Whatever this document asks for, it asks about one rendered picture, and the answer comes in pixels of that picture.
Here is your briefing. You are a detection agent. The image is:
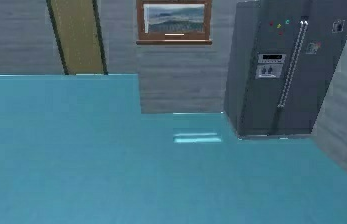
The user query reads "dark grey double-door fridge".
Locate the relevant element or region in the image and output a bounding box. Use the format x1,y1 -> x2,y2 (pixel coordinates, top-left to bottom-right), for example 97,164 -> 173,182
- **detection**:
223,0 -> 347,140

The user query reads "olive yellow room door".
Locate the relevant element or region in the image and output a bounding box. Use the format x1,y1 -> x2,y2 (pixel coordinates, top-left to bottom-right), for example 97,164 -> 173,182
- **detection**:
45,0 -> 109,76

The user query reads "brown wooden framed window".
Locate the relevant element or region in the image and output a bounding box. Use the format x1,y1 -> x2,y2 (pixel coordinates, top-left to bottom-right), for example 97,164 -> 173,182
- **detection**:
135,0 -> 213,46

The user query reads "silver fridge door handle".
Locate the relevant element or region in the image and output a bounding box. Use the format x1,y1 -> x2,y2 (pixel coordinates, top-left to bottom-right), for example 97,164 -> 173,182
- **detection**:
279,20 -> 309,109
277,20 -> 305,109

